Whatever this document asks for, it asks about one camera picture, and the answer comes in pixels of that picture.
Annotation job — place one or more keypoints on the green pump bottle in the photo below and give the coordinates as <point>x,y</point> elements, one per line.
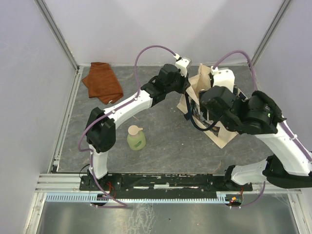
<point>136,138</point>

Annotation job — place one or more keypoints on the beige canvas tote bag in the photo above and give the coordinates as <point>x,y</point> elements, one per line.
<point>207,78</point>

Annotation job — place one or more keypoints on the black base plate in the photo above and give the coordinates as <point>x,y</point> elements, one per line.
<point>203,182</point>

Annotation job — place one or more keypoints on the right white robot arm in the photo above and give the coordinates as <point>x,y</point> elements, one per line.
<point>290,166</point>

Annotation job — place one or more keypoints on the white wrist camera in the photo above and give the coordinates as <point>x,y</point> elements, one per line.
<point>222,77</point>
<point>182,63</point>

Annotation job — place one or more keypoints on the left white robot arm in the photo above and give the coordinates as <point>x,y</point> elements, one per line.
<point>102,124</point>

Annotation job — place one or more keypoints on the aluminium frame rail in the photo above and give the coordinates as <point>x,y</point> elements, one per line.
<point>41,4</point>

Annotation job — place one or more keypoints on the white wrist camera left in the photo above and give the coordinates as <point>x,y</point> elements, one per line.
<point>182,63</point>

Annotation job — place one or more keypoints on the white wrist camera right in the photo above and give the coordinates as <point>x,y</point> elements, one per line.
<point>222,77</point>

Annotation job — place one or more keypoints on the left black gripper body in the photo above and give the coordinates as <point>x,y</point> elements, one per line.
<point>179,84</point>

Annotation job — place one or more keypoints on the brown folded towel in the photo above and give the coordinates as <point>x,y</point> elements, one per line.
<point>102,83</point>

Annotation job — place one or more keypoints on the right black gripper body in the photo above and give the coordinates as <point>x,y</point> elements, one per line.
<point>213,117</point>

